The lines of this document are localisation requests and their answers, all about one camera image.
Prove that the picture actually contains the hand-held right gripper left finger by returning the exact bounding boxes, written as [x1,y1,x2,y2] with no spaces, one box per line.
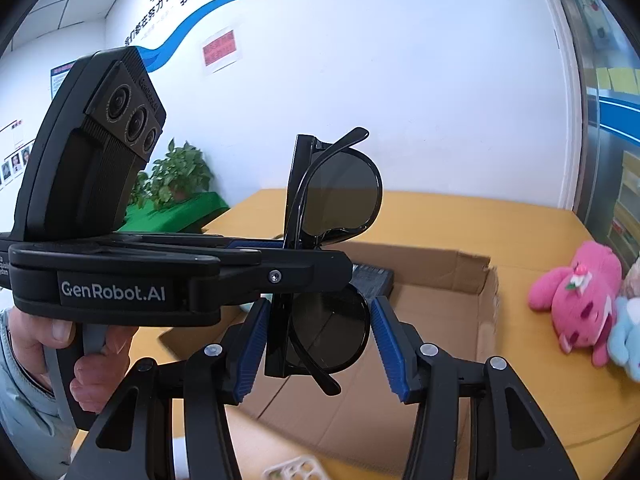
[65,297,273,480]

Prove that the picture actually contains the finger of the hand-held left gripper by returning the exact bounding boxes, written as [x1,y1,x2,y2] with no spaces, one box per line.
[120,232,288,261]
[187,249,354,313]

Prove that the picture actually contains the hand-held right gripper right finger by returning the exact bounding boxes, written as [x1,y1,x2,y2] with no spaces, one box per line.
[371,296,581,480]

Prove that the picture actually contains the brown cardboard box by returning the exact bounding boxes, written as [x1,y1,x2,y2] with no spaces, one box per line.
[127,230,501,463]

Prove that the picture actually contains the black sunglasses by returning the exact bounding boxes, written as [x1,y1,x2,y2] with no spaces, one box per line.
[264,127,385,396]

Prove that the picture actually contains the wooden desktop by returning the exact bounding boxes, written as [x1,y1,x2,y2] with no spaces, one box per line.
[70,187,640,480]

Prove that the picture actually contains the person's left hand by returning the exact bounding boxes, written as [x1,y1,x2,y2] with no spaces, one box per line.
[9,307,138,415]

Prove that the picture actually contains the black ribbed object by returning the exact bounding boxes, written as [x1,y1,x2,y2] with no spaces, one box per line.
[350,262,396,296]

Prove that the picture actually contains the green cloth covered table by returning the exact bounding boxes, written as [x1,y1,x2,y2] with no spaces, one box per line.
[122,191,231,233]

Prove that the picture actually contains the large potted green plant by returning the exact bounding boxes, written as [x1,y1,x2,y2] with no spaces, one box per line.
[127,139,213,208]

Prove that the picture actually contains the white plastic grid tray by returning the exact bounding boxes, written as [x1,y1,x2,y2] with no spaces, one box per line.
[262,455,326,480]

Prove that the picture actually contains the hot pink plush toy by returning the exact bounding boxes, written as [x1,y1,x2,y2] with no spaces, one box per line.
[528,240,623,367]

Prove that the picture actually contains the light blue plush toy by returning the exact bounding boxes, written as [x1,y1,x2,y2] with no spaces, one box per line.
[607,296,640,381]

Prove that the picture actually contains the pale pink pig plush toy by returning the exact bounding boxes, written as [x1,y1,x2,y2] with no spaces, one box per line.
[622,257,640,301]

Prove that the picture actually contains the yellow shelf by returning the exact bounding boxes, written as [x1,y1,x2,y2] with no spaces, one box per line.
[607,150,640,261]

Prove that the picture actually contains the yellow paper sheet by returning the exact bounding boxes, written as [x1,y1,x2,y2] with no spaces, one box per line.
[595,66,640,95]

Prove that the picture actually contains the cartoon window sticker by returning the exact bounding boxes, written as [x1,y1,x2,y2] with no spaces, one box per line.
[575,0,616,51]

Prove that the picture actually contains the wall photo board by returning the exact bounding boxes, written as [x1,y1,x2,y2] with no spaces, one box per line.
[0,120,36,191]

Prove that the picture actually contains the blue framed wall poster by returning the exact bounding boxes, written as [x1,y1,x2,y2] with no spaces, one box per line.
[50,62,76,101]

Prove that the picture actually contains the red wall notice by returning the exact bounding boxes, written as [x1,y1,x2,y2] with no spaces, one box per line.
[202,30,238,76]

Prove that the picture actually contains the blue wall decal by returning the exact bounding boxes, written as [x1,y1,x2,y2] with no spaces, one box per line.
[122,0,451,76]

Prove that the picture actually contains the metal door frame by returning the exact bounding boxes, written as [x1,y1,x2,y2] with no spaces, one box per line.
[542,0,640,241]

